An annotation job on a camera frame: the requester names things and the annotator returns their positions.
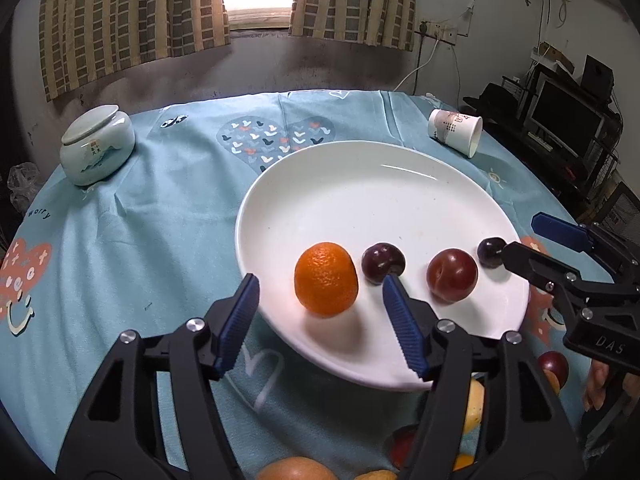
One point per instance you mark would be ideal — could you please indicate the orange mandarin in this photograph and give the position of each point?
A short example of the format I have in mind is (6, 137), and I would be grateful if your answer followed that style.
(326, 280)
(295, 470)

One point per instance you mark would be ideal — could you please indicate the white paper cup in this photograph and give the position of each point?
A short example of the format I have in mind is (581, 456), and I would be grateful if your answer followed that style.
(452, 130)

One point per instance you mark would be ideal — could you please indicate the clear plastic bag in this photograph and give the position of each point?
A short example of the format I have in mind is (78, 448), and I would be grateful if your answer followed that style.
(22, 187)

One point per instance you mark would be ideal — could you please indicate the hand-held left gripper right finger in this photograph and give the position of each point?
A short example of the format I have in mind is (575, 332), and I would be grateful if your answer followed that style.
(404, 327)

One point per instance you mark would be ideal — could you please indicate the black monitor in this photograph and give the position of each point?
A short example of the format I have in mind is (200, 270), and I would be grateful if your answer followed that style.
(567, 115)

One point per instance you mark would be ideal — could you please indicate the checkered curtain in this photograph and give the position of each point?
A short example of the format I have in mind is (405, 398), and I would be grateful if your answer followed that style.
(130, 15)
(355, 0)

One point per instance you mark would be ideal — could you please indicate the light blue printed tablecloth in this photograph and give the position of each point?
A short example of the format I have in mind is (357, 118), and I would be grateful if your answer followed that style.
(150, 240)

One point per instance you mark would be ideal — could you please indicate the black speaker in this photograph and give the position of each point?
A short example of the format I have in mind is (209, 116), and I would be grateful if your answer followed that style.
(598, 77)

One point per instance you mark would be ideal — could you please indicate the yellow-orange citrus fruit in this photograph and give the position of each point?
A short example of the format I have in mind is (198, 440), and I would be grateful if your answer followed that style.
(375, 475)
(462, 461)

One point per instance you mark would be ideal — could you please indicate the white wall power strip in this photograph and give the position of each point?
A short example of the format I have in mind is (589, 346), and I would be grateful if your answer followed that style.
(439, 31)

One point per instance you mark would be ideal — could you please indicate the dark purple plum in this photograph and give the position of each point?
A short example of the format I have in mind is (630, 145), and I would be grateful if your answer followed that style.
(382, 262)
(490, 252)

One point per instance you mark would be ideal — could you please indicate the small orange fruit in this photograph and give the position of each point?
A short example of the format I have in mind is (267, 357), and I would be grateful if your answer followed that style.
(551, 382)

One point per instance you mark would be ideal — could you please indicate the person's right hand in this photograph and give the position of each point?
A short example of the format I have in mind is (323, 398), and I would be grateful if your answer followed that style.
(596, 385)

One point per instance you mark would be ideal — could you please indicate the pale yellow round fruit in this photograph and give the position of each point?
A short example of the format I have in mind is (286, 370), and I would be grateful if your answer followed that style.
(474, 405)

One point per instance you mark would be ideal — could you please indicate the red plum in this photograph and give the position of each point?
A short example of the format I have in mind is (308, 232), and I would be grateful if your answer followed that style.
(402, 447)
(451, 275)
(552, 365)

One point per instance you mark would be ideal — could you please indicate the white oval plate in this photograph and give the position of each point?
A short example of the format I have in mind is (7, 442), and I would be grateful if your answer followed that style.
(350, 200)

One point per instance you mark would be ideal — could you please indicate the cardboard box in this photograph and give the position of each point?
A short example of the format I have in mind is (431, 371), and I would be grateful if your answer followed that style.
(552, 57)

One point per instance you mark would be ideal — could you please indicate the black media stand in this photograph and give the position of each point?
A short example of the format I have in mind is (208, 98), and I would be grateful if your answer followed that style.
(550, 165)

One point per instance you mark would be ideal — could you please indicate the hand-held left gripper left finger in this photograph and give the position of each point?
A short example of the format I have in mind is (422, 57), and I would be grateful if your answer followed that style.
(239, 322)

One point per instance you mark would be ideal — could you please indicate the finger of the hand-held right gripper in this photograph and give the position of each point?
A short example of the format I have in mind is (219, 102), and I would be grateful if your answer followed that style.
(530, 262)
(557, 227)

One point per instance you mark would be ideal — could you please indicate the pale green ceramic jar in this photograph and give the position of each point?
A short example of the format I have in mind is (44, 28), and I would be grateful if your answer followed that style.
(97, 147)

